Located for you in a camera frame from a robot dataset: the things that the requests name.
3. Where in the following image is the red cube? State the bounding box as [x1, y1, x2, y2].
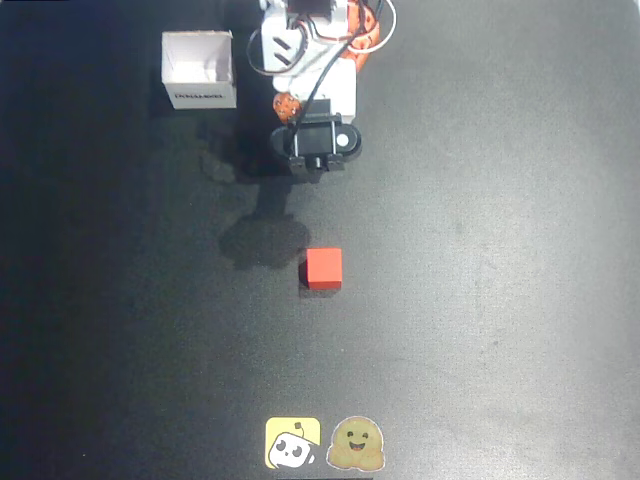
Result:
[304, 247, 344, 291]

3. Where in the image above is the orange robot base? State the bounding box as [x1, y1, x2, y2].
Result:
[344, 0, 382, 71]

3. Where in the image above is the white cardboard box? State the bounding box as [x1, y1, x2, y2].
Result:
[160, 29, 238, 111]

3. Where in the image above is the yellow robot sticker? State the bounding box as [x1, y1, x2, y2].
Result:
[264, 416, 322, 470]

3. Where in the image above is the hugging face sticker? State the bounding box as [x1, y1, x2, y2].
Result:
[326, 415, 386, 472]

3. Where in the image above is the black cable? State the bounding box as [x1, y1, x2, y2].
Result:
[297, 42, 352, 126]
[246, 25, 301, 79]

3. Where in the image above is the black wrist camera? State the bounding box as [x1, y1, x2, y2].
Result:
[269, 99, 364, 184]

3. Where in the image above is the white cable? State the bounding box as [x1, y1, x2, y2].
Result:
[349, 0, 397, 54]

